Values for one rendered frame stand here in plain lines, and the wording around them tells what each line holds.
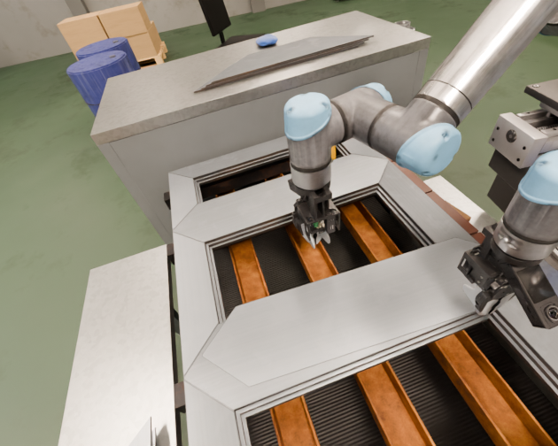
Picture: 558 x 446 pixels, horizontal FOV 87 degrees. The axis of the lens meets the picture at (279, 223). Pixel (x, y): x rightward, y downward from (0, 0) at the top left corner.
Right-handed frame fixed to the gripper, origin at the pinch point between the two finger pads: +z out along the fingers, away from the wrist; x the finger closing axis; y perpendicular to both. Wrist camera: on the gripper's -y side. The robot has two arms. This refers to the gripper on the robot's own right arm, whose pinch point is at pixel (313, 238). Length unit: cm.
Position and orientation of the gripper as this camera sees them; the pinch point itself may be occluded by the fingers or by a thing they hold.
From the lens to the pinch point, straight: 72.9
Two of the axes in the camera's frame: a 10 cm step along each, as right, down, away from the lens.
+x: 9.4, -3.2, 1.2
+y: 3.1, 6.6, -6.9
